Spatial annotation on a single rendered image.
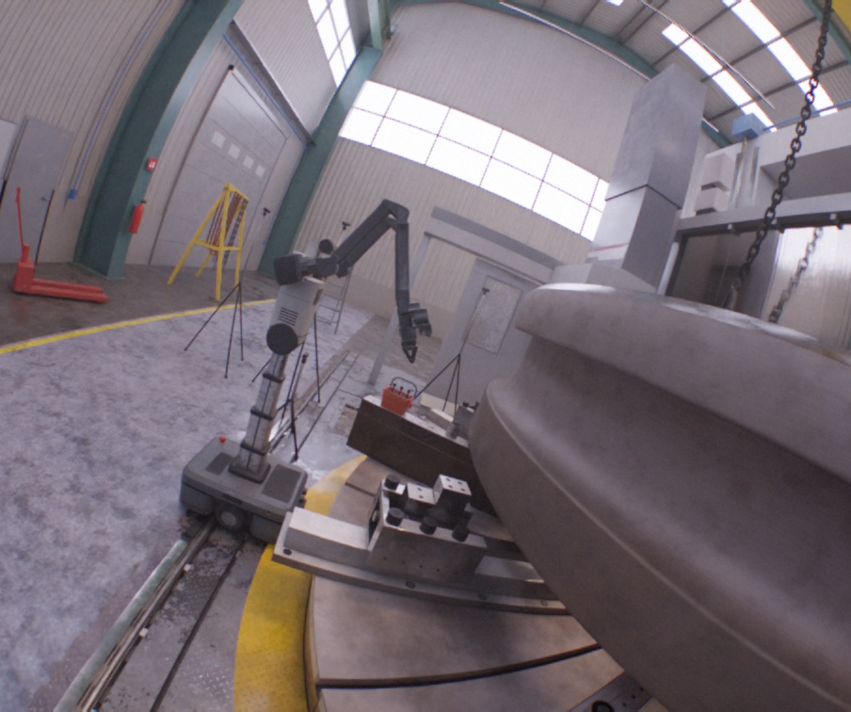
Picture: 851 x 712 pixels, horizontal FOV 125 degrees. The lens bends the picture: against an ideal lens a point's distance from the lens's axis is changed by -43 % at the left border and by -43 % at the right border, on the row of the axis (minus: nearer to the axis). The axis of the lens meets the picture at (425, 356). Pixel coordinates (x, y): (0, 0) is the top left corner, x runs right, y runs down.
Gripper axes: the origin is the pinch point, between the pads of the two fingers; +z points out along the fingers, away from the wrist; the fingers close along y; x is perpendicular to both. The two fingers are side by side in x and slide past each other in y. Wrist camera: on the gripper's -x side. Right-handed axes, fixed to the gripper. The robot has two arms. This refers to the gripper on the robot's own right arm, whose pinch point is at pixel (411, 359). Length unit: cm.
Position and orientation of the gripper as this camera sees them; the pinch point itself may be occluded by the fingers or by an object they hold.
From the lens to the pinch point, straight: 170.9
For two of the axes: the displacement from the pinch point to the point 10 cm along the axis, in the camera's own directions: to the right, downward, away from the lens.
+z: 1.5, 9.7, 2.0
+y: -0.9, -1.9, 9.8
